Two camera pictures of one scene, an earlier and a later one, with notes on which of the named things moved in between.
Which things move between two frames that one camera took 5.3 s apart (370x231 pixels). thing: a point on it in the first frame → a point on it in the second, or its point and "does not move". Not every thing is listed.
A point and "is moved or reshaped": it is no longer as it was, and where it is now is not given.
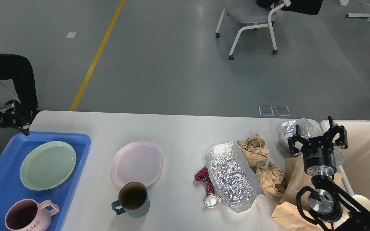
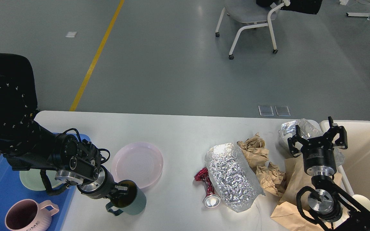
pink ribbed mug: x=28 y=214 does not move
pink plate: x=137 y=161 does not move
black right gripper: x=319 y=158 does not move
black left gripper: x=11 y=116 → x=103 y=187
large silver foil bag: x=233 y=177 does not move
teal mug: x=133 y=198 is moved or reshaped
